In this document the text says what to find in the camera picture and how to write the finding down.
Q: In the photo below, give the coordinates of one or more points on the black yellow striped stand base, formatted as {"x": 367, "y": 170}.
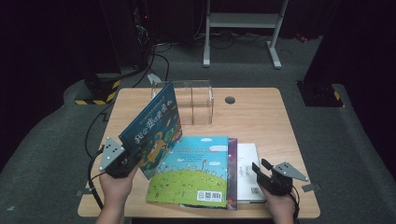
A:
{"x": 99, "y": 90}
{"x": 320, "y": 95}

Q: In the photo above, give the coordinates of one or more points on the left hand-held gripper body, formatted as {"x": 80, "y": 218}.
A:
{"x": 116, "y": 161}

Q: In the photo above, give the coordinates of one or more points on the purple magazine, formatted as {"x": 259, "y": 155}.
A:
{"x": 232, "y": 174}

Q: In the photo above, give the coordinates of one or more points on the white book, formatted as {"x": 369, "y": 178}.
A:
{"x": 249, "y": 158}

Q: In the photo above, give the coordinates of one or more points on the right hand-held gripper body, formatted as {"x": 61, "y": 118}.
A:
{"x": 278, "y": 183}

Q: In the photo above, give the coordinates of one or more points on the white metal stand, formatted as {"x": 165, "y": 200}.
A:
{"x": 243, "y": 20}

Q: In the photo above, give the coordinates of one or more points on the light blue picture book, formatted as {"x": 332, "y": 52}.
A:
{"x": 193, "y": 174}

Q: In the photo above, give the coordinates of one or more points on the person's left hand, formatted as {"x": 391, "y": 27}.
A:
{"x": 115, "y": 193}

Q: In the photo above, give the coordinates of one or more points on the clear acrylic book holder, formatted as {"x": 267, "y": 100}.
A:
{"x": 200, "y": 104}

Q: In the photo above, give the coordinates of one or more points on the black equipment rack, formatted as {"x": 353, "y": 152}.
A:
{"x": 124, "y": 31}

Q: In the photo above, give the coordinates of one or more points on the dark blue picture book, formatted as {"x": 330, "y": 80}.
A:
{"x": 155, "y": 124}

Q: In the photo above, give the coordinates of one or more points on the grey tape strip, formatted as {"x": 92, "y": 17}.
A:
{"x": 85, "y": 192}
{"x": 311, "y": 187}

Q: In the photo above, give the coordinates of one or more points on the small red object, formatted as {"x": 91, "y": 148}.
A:
{"x": 301, "y": 38}

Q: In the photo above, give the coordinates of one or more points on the person's right hand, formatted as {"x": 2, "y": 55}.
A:
{"x": 281, "y": 205}

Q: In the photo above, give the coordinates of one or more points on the small grey floor tape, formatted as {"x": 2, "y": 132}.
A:
{"x": 11, "y": 208}

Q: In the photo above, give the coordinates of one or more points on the round table grommet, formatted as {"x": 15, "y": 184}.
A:
{"x": 230, "y": 100}

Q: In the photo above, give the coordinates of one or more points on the white film flap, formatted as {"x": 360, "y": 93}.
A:
{"x": 154, "y": 78}

